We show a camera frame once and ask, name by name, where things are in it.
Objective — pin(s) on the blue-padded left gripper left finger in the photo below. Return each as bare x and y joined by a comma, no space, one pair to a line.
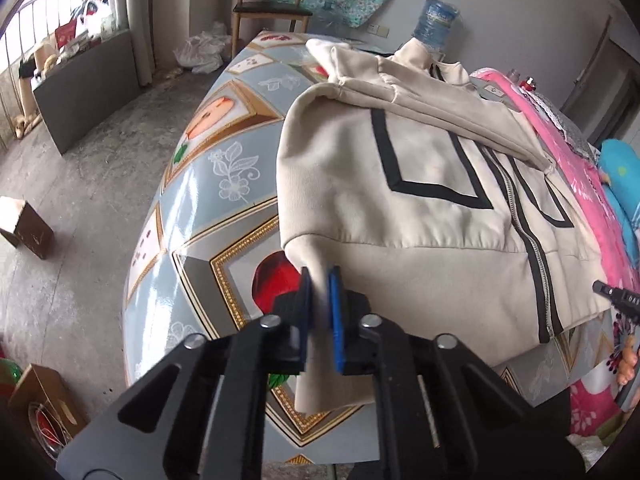
200,412

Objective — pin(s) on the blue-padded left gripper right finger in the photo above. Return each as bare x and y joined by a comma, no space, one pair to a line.
442,413

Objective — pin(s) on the cream zip jacket black trim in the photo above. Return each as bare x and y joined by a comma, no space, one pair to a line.
441,206

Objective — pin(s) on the right hand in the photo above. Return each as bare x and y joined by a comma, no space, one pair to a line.
628,361

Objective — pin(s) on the blue and pink pillow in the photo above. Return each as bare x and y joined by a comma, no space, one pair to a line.
621,166

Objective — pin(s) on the cardboard box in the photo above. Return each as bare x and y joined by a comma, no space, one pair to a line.
45,410

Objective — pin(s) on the patterned grey table cover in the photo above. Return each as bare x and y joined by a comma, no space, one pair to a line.
209,258

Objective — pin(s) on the grey sequin cushion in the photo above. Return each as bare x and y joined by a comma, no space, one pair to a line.
570,133

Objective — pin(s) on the red bottle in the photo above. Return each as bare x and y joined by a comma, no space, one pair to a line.
528,84

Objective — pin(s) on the brown and white box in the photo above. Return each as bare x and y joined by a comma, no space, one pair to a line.
21,225

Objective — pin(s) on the dark grey low cabinet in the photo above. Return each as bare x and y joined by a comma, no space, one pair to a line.
79,94

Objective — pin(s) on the blue water jug on dispenser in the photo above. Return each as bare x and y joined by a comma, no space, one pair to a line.
435,23

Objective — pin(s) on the white plastic bag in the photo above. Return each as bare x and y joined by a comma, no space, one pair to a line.
205,52

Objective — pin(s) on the empty clear water jug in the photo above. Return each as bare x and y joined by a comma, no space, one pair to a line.
327,21

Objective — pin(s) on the wooden chair black seat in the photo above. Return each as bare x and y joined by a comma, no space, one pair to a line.
258,10

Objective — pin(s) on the beige curtain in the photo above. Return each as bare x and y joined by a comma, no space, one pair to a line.
135,15

